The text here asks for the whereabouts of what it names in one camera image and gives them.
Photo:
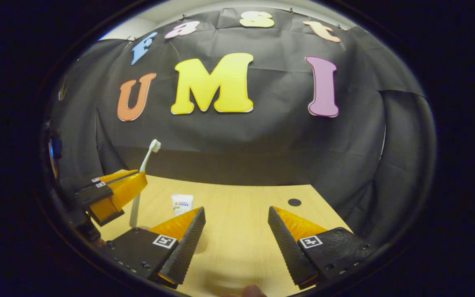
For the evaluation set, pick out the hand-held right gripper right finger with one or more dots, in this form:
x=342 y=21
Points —
x=285 y=243

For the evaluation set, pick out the black backdrop cloth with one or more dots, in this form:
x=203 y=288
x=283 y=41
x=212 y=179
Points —
x=270 y=140

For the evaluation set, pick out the wooden desktop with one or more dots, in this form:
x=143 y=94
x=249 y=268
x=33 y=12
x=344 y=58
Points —
x=237 y=231

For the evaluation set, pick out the pale green toothbrush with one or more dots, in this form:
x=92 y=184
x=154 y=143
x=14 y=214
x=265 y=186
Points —
x=149 y=156

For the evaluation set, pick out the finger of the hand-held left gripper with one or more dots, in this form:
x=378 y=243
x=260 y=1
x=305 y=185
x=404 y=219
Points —
x=118 y=194
x=116 y=175

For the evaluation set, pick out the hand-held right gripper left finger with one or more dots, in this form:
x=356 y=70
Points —
x=186 y=243

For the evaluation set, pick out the white toothpaste tube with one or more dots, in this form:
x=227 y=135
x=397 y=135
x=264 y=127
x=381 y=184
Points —
x=182 y=203

